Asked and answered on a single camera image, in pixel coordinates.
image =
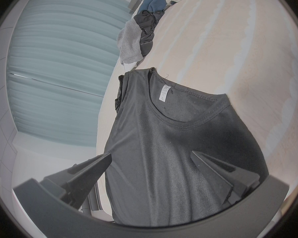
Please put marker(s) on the grey bedside table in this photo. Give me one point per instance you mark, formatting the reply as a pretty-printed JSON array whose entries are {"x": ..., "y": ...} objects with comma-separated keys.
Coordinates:
[{"x": 134, "y": 2}]

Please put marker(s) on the black T-shirt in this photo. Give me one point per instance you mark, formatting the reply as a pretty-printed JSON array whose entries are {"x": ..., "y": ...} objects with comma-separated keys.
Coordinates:
[{"x": 164, "y": 157}]

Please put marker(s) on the pile of clothes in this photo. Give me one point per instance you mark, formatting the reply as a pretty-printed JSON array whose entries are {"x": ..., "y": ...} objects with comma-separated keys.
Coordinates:
[{"x": 130, "y": 43}]

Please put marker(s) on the blue-green curtain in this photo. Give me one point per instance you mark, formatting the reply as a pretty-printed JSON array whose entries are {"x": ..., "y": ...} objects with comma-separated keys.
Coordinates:
[
  {"x": 54, "y": 113},
  {"x": 64, "y": 33}
]

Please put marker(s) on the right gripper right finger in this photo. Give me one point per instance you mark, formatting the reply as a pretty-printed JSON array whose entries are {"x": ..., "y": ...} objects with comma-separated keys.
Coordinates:
[{"x": 233, "y": 180}]

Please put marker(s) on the bed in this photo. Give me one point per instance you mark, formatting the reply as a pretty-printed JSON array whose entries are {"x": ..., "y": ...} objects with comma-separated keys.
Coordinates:
[{"x": 226, "y": 58}]

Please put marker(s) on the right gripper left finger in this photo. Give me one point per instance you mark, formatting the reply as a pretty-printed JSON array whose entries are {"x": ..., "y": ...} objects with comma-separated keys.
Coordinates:
[{"x": 82, "y": 182}]

